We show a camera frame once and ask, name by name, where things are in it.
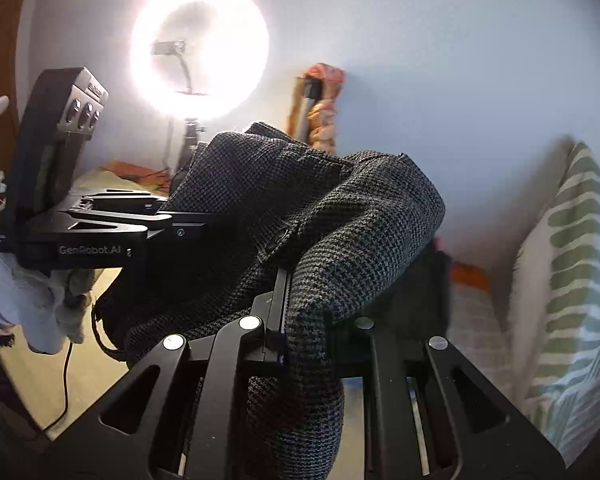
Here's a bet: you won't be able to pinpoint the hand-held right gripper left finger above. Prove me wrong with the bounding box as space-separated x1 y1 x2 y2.
45 267 295 480

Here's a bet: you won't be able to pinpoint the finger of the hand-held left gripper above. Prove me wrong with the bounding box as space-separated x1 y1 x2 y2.
67 210 221 241
72 187 168 213

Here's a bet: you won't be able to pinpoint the grey houndstooth pants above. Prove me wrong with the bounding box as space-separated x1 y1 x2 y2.
92 121 447 480

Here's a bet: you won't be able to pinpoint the small black tripod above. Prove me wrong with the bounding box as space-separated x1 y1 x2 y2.
172 117 203 176

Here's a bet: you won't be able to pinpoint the green patterned white pillow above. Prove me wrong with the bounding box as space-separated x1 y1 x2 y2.
507 140 600 468

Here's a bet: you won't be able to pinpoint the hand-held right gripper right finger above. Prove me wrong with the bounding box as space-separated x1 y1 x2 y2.
337 316 567 480

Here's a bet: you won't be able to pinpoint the person's left hand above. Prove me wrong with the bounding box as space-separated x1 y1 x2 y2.
0 255 98 356

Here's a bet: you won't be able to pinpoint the black phone clamp gooseneck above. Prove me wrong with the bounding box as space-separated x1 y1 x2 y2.
151 39 208 96

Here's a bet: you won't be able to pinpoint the folded black pants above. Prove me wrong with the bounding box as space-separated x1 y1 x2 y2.
397 242 453 343

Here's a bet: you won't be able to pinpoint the white ring light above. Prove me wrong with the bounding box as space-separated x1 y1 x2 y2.
130 0 271 123

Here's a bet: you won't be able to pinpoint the folded silver tripod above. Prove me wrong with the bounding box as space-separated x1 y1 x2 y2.
300 77 323 141

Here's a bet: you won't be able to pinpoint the pale checked bed sheet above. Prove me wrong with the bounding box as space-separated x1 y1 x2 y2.
447 280 518 406

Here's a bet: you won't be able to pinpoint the brown furry board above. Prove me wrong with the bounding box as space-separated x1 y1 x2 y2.
287 75 306 136

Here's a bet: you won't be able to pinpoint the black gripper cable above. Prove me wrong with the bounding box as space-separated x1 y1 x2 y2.
42 340 73 433

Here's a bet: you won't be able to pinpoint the colourful knotted scarf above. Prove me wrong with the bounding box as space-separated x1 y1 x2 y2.
305 62 346 156

